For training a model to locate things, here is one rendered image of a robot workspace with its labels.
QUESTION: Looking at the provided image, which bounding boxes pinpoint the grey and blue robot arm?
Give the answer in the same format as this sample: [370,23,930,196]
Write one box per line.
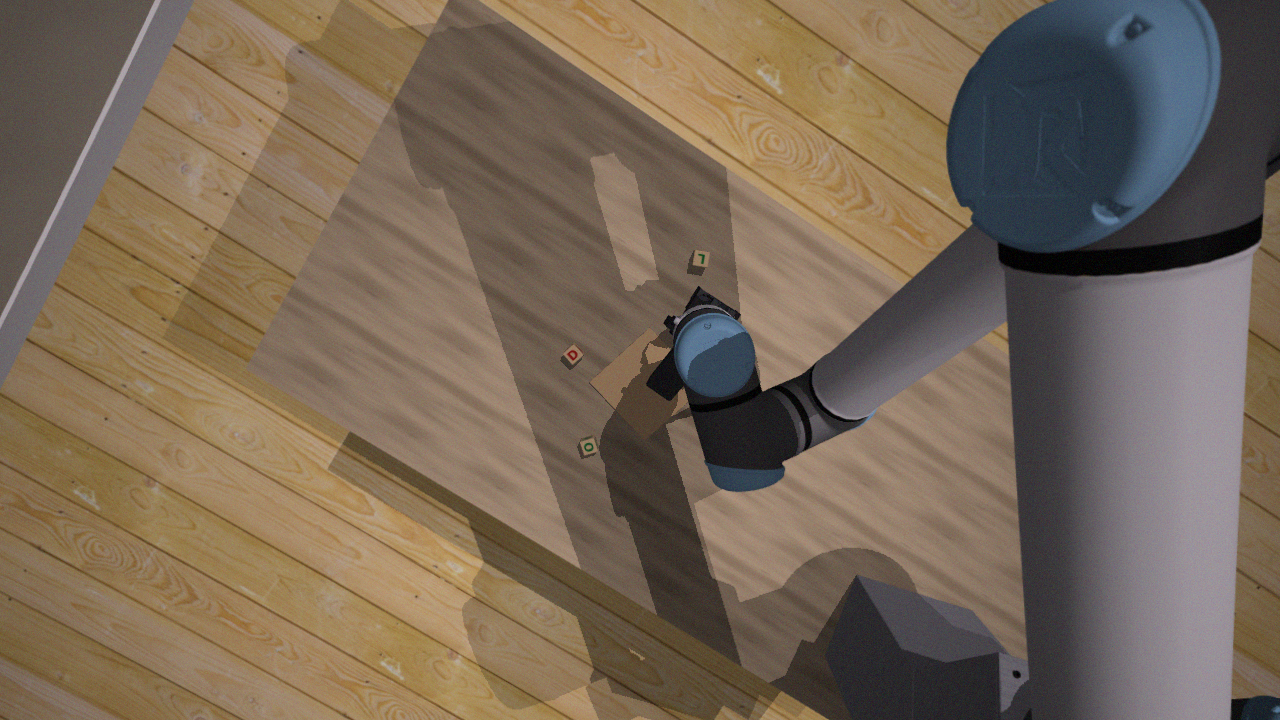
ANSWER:
[646,0,1280,720]

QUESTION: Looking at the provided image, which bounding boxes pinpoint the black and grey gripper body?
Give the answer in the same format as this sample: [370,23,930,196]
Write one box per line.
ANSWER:
[669,286,741,334]

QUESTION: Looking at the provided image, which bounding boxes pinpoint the tan square mat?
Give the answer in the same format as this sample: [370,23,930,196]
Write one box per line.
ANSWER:
[590,328,689,439]

